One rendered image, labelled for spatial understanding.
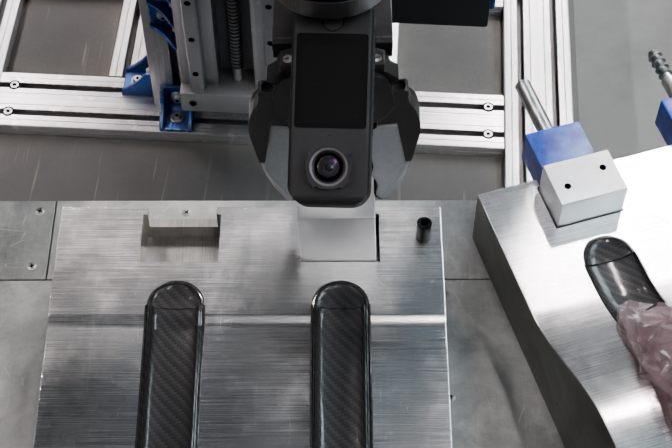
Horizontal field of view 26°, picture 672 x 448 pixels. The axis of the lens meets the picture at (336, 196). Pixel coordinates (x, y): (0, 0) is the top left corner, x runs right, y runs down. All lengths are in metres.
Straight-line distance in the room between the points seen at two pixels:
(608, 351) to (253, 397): 0.23
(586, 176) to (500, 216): 0.07
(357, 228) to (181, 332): 0.13
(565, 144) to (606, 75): 1.21
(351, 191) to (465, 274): 0.30
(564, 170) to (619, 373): 0.17
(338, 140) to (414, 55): 1.20
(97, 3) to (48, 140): 0.25
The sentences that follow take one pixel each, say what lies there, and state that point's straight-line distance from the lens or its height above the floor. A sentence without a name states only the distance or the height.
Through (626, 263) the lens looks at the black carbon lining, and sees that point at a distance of 1.04.
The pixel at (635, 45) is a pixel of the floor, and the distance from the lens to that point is 2.33.
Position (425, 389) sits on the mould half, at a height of 0.89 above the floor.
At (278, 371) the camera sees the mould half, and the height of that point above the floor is 0.89.
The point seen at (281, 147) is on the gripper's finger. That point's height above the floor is 0.99.
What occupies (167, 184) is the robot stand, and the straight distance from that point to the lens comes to 1.87.
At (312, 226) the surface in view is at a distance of 0.94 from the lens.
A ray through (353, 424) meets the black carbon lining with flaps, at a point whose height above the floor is 0.88.
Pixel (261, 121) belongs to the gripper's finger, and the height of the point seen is 1.02.
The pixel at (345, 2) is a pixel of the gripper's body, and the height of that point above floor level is 1.13.
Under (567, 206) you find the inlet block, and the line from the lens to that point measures 1.02.
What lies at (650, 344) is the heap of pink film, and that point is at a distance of 0.95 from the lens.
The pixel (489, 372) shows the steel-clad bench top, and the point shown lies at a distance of 1.04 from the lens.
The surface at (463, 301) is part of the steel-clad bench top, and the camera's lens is 1.07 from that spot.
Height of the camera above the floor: 1.70
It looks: 54 degrees down
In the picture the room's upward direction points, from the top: straight up
